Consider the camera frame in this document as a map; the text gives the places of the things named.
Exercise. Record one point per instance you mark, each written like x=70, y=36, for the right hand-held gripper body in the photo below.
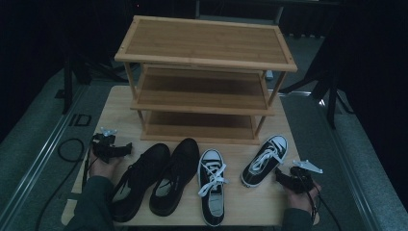
x=300, y=181

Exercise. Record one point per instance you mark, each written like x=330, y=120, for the black metal stand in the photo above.
x=332, y=109
x=67, y=89

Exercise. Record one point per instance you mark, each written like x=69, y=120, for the aluminium floor rail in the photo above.
x=346, y=166
x=41, y=150

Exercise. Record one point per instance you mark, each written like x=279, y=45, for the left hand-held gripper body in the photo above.
x=106, y=147

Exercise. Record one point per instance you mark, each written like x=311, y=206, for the wooden shoe rack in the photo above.
x=205, y=45

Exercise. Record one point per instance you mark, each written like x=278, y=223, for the person's left hand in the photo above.
x=101, y=169

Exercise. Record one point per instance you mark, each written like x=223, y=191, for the black mesh shoe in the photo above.
x=141, y=173
x=179, y=166

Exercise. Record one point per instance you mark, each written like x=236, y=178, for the black white canvas sneaker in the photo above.
x=256, y=174
x=211, y=205

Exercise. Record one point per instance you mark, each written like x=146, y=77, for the person's right hand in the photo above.
x=301, y=202

